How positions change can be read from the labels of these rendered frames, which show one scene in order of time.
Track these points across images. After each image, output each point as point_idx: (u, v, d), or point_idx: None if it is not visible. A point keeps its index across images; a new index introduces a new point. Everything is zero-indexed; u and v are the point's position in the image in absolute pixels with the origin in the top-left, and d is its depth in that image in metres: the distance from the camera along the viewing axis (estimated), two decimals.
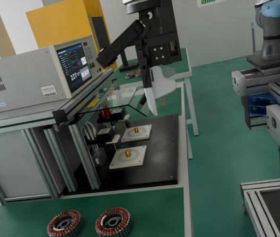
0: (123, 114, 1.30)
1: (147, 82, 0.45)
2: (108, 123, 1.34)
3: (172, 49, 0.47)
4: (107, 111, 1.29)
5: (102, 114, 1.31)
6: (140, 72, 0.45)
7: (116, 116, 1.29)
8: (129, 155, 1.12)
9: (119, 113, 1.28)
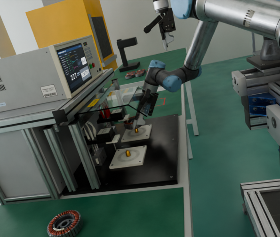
0: (123, 114, 1.30)
1: (136, 118, 1.24)
2: (108, 123, 1.34)
3: (150, 110, 1.27)
4: (107, 111, 1.29)
5: (102, 114, 1.31)
6: (136, 114, 1.24)
7: (116, 116, 1.29)
8: (129, 155, 1.12)
9: (119, 113, 1.28)
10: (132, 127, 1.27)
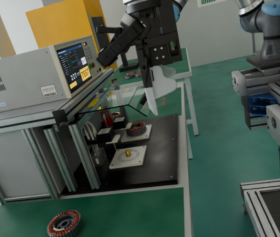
0: (125, 122, 1.32)
1: (148, 82, 0.45)
2: None
3: (172, 49, 0.47)
4: (109, 119, 1.31)
5: (105, 123, 1.33)
6: (141, 72, 0.45)
7: (118, 125, 1.31)
8: (129, 155, 1.12)
9: (122, 122, 1.30)
10: (133, 133, 1.29)
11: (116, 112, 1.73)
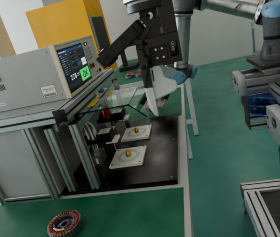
0: (123, 114, 1.30)
1: (148, 82, 0.45)
2: (108, 123, 1.34)
3: (172, 49, 0.47)
4: (107, 111, 1.29)
5: (102, 114, 1.31)
6: (141, 72, 0.45)
7: (116, 116, 1.29)
8: (129, 155, 1.12)
9: (119, 113, 1.28)
10: None
11: None
